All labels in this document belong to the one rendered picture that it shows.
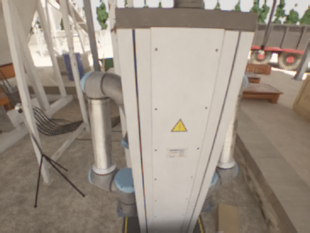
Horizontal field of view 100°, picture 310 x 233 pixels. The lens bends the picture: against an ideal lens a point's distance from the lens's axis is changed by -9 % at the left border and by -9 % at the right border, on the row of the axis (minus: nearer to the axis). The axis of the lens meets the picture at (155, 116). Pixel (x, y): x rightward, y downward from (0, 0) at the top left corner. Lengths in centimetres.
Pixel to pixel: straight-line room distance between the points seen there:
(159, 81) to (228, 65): 19
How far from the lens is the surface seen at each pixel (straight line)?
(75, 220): 206
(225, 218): 186
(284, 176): 228
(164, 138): 50
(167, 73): 40
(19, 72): 196
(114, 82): 69
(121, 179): 93
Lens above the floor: 173
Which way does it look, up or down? 30 degrees down
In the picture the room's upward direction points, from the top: straight up
